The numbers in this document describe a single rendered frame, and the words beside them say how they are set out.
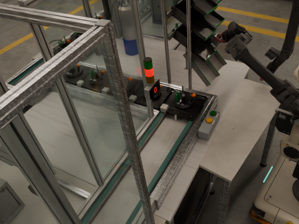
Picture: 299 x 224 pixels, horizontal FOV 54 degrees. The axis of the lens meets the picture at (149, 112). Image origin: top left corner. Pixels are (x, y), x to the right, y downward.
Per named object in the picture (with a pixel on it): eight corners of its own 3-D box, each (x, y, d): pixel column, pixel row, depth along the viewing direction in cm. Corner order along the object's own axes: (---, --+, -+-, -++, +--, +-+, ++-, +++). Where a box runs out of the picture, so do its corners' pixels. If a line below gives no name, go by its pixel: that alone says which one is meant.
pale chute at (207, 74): (216, 77, 212) (220, 74, 209) (206, 86, 206) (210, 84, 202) (192, 46, 209) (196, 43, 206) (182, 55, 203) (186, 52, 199)
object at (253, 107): (288, 95, 213) (288, 92, 211) (230, 183, 165) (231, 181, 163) (204, 68, 248) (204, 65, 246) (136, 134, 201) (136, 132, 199)
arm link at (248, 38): (229, 55, 148) (246, 40, 142) (222, 47, 148) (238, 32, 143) (242, 48, 185) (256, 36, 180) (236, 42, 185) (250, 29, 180)
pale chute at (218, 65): (223, 66, 221) (227, 63, 218) (214, 74, 215) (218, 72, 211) (200, 36, 218) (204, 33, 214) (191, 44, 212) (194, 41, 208)
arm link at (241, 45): (226, 57, 140) (243, 42, 135) (222, 45, 151) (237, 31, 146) (284, 106, 155) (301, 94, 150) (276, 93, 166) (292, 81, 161)
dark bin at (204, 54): (214, 53, 200) (219, 45, 193) (204, 62, 193) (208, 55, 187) (183, 29, 205) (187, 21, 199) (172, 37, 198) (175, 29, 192)
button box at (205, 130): (219, 118, 194) (220, 111, 190) (208, 140, 181) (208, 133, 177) (209, 115, 197) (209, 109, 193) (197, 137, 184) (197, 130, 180)
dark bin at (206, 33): (216, 31, 189) (220, 23, 183) (204, 41, 182) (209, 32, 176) (182, 6, 194) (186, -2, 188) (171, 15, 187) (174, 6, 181)
